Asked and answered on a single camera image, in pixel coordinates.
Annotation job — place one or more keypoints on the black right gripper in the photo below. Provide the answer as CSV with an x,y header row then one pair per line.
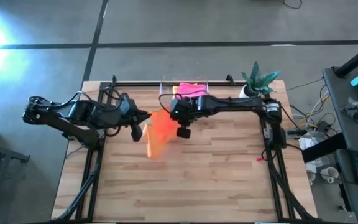
x,y
182,112

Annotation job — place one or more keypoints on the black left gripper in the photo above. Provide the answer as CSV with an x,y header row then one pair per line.
x,y
129,116

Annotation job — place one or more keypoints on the pink microfiber towel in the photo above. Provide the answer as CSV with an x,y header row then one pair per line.
x,y
191,90

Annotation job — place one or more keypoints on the orange microfiber towel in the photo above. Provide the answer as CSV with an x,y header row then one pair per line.
x,y
158,133

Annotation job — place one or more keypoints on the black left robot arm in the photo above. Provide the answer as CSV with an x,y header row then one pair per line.
x,y
57,119

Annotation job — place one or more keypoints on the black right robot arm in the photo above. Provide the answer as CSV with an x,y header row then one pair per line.
x,y
235,104

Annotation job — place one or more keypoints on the clear plastic bin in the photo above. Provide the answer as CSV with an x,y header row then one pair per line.
x,y
166,90

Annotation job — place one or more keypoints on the potted plant white pot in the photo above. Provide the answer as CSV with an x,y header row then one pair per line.
x,y
256,81

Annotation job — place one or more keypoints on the small red clip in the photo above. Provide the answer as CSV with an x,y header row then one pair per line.
x,y
260,159

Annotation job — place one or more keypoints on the white plastic bag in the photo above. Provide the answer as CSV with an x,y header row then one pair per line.
x,y
306,141

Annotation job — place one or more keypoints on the black metal stand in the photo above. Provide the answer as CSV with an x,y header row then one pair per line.
x,y
8,154

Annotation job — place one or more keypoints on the black power adapter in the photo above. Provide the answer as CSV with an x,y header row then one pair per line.
x,y
323,126

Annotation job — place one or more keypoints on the small white cup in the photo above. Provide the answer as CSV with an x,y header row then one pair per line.
x,y
310,177

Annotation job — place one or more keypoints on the black flat bar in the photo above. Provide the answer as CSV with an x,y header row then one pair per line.
x,y
322,148

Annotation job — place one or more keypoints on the white mug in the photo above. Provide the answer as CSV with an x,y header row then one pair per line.
x,y
324,175

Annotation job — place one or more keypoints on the grey side desk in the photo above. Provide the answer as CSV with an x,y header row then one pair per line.
x,y
337,84

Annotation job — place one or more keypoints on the black pole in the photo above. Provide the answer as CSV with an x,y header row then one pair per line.
x,y
356,59

